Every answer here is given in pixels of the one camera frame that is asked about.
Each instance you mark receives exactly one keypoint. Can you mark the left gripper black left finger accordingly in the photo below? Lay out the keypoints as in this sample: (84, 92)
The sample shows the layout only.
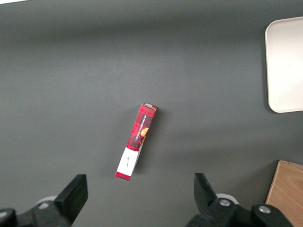
(71, 196)

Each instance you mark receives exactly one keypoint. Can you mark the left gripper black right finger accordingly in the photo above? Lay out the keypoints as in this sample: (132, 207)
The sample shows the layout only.
(206, 196)

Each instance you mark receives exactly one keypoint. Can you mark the cream rectangular plastic tray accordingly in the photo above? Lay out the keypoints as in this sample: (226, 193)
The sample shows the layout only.
(286, 66)

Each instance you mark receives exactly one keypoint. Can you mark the wooden two-drawer cabinet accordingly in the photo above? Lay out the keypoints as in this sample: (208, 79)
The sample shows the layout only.
(287, 189)

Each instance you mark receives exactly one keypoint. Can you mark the red tartan shortbread box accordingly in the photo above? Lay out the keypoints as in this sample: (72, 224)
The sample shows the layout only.
(142, 125)

